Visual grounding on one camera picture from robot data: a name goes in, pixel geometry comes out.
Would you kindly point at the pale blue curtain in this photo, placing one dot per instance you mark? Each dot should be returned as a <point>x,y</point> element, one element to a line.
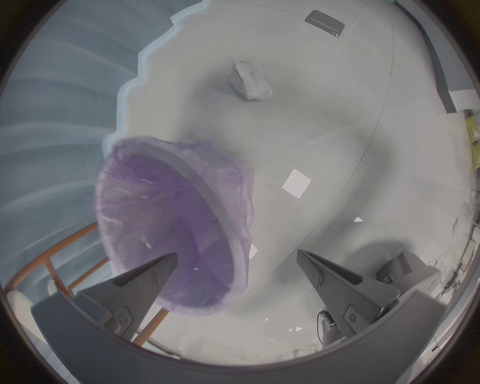
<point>56,93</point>

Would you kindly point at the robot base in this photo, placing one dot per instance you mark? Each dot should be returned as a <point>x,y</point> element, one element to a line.
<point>412,270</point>

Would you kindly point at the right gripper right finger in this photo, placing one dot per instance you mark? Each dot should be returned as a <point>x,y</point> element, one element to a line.
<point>345,292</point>

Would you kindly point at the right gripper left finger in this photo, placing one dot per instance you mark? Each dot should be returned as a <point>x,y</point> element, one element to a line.
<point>127,296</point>

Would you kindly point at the white paper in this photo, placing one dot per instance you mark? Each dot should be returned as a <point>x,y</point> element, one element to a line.
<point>251,80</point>

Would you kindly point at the white cushioned wooden chair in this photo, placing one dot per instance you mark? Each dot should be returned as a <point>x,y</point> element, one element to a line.
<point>152,326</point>

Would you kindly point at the purple plastic bag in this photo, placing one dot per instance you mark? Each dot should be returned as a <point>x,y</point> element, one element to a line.
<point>168,210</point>

